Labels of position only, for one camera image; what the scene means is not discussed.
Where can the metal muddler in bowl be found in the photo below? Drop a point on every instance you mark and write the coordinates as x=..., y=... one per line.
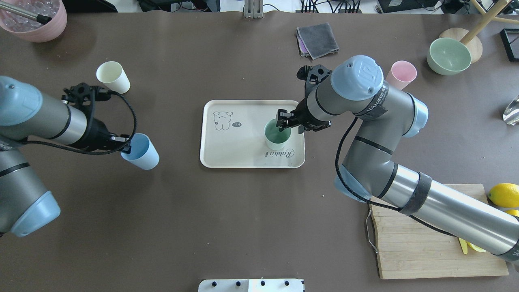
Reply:
x=41, y=19

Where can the beige rabbit tray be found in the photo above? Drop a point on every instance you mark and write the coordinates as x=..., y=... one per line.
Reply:
x=233, y=135

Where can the cream cup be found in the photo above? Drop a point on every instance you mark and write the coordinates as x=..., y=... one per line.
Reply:
x=113, y=76

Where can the pink cup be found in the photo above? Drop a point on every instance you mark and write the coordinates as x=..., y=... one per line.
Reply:
x=401, y=74

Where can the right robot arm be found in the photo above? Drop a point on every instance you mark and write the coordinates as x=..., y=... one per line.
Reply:
x=367, y=171

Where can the wooden cutting board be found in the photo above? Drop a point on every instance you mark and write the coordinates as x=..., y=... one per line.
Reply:
x=409, y=250

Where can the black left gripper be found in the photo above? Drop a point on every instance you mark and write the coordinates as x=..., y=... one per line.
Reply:
x=96, y=136

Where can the grey folded cloth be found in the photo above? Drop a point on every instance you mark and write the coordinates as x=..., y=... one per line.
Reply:
x=316, y=41

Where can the aluminium frame post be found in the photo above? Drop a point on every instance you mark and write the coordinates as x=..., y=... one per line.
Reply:
x=253, y=9

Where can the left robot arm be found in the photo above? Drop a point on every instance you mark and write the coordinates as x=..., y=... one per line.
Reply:
x=28, y=116

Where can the blue cup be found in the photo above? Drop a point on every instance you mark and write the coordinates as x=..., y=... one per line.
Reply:
x=142, y=152

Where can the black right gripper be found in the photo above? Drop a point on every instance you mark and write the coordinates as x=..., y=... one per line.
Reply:
x=307, y=121

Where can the wooden cup tree stand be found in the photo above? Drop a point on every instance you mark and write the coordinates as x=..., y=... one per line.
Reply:
x=469, y=38

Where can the yellow lemon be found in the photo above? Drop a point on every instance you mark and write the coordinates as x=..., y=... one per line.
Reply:
x=512, y=212
x=505, y=195

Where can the metal scoop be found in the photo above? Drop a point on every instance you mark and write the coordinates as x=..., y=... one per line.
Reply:
x=511, y=112

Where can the yellow plastic knife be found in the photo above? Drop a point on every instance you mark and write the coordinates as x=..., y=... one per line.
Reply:
x=463, y=245

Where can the green bowl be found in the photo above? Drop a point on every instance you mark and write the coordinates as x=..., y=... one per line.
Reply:
x=448, y=56

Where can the green cup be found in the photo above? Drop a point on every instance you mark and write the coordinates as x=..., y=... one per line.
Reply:
x=276, y=137

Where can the pink bowl with ice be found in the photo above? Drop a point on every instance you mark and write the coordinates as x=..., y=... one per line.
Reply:
x=30, y=30

